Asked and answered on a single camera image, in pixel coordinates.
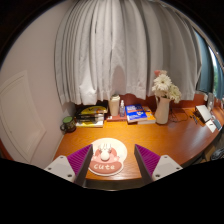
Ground flat red box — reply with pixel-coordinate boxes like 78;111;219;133
106;114;128;122

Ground white rabbit-shaped computer mouse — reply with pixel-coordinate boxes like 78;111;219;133
98;143;113;162

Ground white and pink flower bouquet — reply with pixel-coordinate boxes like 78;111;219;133
151;69;183;104

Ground clear pump bottle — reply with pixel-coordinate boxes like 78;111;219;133
119;99;126;118

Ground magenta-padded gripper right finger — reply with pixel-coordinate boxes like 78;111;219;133
134;144;184;185

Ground white and pink mouse pad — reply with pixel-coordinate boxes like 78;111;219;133
88;137;128;177

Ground white paper sheet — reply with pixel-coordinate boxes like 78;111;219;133
205;119;218;133

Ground stack of yellow-black books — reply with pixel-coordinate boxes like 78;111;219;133
74;104;108;128

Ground white canister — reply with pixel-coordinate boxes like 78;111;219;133
108;94;121;117

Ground green mug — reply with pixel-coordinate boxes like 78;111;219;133
59;115;77;133

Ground white ceramic vase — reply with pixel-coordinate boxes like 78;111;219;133
154;95;171;125

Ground white tablet device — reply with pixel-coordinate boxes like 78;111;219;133
194;104;213;123

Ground black cable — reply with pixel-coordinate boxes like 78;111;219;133
169;108;191;124

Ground grey upright device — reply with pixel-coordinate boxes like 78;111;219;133
206;92;216;113

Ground yellow book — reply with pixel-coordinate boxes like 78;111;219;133
128;105;157;125

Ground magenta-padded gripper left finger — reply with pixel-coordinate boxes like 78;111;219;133
44;144;95;187

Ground white curtain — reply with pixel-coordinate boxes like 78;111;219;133
54;0;203;106

